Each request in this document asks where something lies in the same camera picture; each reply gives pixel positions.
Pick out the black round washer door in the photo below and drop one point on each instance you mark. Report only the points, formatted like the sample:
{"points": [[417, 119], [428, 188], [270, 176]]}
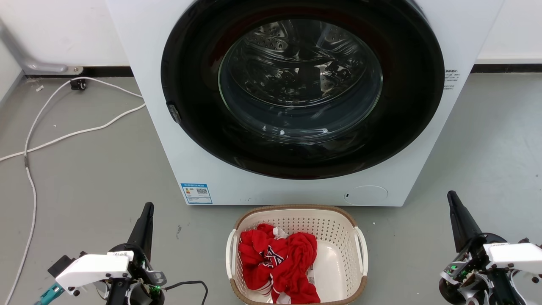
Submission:
{"points": [[190, 127]]}

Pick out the grey wall pipe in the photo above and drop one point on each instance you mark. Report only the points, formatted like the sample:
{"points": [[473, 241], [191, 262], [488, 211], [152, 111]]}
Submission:
{"points": [[42, 67]]}

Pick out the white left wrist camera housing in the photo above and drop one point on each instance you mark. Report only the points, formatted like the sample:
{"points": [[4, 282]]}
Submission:
{"points": [[93, 267]]}

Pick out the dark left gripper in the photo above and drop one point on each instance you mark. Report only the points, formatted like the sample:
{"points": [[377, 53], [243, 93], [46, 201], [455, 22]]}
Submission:
{"points": [[142, 279]]}

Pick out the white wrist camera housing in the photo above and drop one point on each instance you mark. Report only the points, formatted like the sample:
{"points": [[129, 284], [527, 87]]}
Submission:
{"points": [[93, 267], [514, 254]]}

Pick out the cream perforated laundry basket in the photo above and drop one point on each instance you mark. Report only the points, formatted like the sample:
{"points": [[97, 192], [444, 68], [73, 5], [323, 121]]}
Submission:
{"points": [[335, 271]]}

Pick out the blue white energy sticker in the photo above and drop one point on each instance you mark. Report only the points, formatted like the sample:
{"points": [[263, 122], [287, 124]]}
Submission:
{"points": [[196, 193]]}

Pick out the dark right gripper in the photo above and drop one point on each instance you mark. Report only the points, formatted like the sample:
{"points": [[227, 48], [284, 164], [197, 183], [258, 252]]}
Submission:
{"points": [[474, 271]]}

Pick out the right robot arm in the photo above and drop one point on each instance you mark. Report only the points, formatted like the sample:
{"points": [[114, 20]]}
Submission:
{"points": [[534, 290]]}

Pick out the red garment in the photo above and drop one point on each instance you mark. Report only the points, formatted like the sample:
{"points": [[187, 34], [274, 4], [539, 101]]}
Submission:
{"points": [[296, 262]]}

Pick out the black baseboard strip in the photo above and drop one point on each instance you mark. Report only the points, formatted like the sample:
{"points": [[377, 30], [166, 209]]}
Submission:
{"points": [[106, 71]]}

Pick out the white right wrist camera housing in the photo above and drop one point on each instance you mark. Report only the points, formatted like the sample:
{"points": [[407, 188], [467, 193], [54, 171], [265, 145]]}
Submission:
{"points": [[514, 254]]}

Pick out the round white filter cover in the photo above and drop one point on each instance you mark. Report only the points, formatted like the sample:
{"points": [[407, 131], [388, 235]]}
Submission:
{"points": [[366, 195]]}

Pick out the white front-load washing machine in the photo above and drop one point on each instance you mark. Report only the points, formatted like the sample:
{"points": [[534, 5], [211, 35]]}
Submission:
{"points": [[254, 190]]}

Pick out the steel washer drum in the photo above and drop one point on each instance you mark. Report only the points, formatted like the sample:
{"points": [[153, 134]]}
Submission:
{"points": [[296, 80]]}

